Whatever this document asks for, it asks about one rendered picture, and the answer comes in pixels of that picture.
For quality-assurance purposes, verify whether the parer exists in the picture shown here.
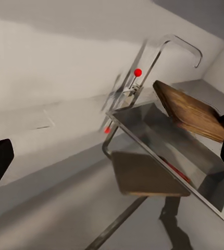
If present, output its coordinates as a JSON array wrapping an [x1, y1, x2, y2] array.
[[165, 161, 190, 183]]

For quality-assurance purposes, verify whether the cutting board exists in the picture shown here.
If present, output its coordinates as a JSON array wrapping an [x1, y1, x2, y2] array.
[[153, 80, 224, 143]]

